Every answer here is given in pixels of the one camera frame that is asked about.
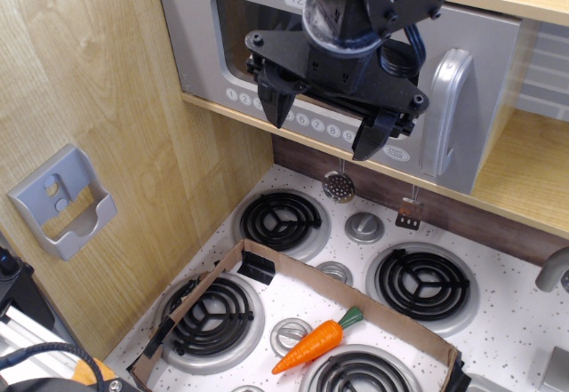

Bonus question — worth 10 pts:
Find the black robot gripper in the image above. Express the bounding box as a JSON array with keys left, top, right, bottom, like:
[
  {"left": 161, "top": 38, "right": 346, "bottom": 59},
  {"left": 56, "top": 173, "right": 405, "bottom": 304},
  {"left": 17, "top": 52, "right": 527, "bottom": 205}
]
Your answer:
[{"left": 244, "top": 30, "right": 429, "bottom": 161}]

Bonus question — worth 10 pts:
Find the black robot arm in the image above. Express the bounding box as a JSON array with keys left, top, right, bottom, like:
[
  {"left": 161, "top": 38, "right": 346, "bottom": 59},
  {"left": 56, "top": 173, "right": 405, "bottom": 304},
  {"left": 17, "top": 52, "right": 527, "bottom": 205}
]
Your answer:
[{"left": 245, "top": 0, "right": 446, "bottom": 161}]

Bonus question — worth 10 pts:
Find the hanging metal strainer spoon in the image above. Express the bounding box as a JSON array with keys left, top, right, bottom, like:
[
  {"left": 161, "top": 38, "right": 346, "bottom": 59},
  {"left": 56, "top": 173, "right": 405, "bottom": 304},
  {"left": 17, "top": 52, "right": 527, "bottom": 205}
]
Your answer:
[{"left": 322, "top": 158, "right": 356, "bottom": 204}]

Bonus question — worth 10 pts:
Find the back left stove burner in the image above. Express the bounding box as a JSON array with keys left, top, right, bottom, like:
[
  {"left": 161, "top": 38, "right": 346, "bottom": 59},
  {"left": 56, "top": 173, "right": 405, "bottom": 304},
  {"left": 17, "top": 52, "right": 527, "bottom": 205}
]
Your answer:
[{"left": 232, "top": 189, "right": 332, "bottom": 262}]

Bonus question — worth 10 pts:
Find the stove burner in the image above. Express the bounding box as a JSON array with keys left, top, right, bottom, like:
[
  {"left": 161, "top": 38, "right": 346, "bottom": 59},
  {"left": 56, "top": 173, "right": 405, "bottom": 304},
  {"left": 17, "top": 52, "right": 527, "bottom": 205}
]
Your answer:
[
  {"left": 365, "top": 242, "right": 480, "bottom": 338},
  {"left": 298, "top": 344, "right": 422, "bottom": 392},
  {"left": 232, "top": 189, "right": 332, "bottom": 262},
  {"left": 162, "top": 273, "right": 265, "bottom": 375}
]

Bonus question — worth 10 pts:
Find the grey back stove knob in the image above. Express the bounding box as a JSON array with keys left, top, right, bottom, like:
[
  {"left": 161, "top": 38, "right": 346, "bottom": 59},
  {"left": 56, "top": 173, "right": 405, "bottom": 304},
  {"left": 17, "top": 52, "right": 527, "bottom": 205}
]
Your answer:
[{"left": 344, "top": 212, "right": 385, "bottom": 244}]

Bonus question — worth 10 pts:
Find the grey stove knob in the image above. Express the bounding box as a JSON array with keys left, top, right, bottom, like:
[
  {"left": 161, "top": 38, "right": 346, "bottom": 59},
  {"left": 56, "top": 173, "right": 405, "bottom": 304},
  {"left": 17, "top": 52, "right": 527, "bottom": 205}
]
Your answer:
[
  {"left": 317, "top": 261, "right": 353, "bottom": 286},
  {"left": 344, "top": 212, "right": 385, "bottom": 244},
  {"left": 269, "top": 318, "right": 312, "bottom": 357}
]

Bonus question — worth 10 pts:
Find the hanging small spatula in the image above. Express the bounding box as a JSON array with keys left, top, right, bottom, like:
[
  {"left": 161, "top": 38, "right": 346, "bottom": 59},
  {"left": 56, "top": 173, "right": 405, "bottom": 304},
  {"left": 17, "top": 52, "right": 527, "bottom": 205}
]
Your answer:
[{"left": 396, "top": 185, "right": 422, "bottom": 231}]

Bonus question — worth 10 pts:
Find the grey middle stove knob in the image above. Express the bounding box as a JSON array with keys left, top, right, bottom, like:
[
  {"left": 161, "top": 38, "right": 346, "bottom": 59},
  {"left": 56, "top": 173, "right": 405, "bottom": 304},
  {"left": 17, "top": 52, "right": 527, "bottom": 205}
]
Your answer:
[{"left": 317, "top": 261, "right": 353, "bottom": 286}]

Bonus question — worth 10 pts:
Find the back right stove burner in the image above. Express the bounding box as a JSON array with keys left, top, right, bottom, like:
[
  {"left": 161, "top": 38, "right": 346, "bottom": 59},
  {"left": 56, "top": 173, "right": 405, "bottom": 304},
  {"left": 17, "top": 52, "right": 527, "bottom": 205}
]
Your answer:
[{"left": 365, "top": 242, "right": 480, "bottom": 338}]

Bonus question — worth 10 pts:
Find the orange toy carrot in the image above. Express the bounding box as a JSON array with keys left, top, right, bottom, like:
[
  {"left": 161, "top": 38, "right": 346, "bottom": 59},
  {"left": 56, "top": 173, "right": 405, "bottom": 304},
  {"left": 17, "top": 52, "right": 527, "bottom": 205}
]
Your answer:
[{"left": 271, "top": 307, "right": 364, "bottom": 375}]

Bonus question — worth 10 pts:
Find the grey front stove knob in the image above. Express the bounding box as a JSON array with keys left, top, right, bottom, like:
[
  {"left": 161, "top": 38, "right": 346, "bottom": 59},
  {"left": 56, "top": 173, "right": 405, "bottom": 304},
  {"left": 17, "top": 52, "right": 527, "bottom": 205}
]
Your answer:
[{"left": 269, "top": 318, "right": 312, "bottom": 357}]

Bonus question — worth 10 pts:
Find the front left stove burner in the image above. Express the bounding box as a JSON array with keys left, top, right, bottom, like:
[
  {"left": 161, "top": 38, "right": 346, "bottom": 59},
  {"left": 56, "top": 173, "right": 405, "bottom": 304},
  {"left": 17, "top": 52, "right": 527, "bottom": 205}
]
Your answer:
[{"left": 162, "top": 273, "right": 265, "bottom": 375}]

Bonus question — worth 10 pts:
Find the front right stove burner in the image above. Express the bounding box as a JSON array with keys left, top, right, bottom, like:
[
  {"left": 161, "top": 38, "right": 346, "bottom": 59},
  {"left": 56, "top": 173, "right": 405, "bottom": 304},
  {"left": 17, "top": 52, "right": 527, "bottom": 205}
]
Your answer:
[{"left": 298, "top": 344, "right": 422, "bottom": 392}]

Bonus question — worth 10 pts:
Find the grey faucet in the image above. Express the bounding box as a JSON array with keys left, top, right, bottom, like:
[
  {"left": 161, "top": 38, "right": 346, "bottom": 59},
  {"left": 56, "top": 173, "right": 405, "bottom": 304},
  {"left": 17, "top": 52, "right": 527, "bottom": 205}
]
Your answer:
[{"left": 535, "top": 247, "right": 569, "bottom": 292}]

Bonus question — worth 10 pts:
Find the black device left edge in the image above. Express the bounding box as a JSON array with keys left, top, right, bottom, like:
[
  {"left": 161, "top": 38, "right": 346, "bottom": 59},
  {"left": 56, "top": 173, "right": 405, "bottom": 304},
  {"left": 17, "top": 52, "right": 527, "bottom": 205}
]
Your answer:
[{"left": 1, "top": 247, "right": 55, "bottom": 330}]

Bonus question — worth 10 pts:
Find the orange object bottom left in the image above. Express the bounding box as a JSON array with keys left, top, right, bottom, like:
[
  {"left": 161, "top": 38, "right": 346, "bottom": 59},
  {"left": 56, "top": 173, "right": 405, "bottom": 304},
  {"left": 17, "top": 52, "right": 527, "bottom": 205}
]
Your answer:
[{"left": 71, "top": 359, "right": 116, "bottom": 386}]

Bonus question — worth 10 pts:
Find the grey wall phone holder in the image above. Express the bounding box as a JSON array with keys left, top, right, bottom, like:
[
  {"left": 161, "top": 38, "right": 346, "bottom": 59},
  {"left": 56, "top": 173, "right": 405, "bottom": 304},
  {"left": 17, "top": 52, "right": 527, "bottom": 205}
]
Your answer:
[{"left": 7, "top": 144, "right": 117, "bottom": 261}]

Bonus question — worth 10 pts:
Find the black braided cable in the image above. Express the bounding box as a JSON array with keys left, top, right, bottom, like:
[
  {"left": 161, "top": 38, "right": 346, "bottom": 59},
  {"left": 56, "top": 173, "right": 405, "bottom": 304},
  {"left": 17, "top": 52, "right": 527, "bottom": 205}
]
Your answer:
[{"left": 0, "top": 341, "right": 110, "bottom": 392}]

